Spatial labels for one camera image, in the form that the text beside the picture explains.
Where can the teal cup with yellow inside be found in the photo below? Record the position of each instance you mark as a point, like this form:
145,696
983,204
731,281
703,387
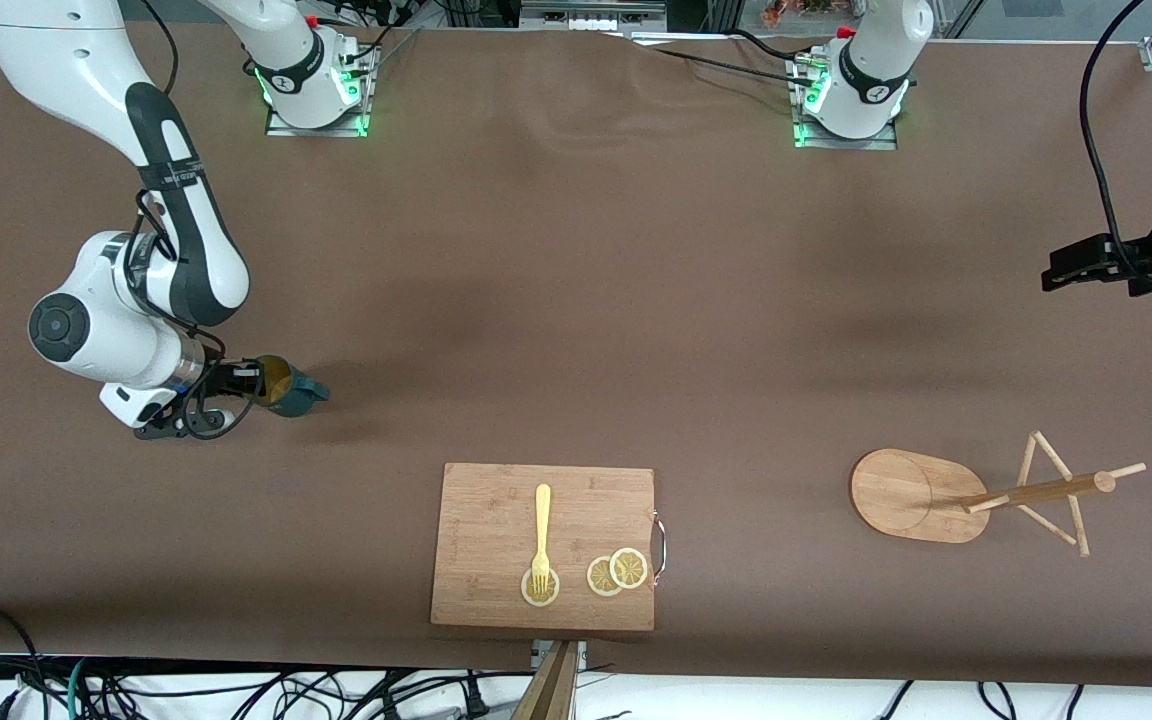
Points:
296,400

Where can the metal mount bracket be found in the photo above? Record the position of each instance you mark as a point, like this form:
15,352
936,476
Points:
582,655

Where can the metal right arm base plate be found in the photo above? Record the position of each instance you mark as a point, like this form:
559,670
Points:
281,125

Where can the lemon slice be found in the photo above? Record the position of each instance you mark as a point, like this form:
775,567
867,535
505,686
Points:
541,600
598,578
629,568

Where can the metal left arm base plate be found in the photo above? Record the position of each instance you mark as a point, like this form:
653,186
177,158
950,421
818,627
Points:
886,143

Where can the wooden cup rack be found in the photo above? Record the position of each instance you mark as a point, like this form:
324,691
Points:
901,495

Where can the bamboo cutting board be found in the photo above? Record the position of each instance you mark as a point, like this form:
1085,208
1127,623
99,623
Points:
486,540

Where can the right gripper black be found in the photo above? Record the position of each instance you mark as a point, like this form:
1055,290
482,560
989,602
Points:
223,378

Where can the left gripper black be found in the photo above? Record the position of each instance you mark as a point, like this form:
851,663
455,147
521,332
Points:
1143,264

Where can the yellow plastic fork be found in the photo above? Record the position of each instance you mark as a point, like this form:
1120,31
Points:
542,520

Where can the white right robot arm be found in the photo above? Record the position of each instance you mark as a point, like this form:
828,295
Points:
66,60

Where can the wooden camera mount beam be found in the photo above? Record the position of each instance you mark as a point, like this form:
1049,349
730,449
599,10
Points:
551,690

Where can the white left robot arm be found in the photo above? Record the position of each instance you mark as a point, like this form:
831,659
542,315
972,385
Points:
876,50

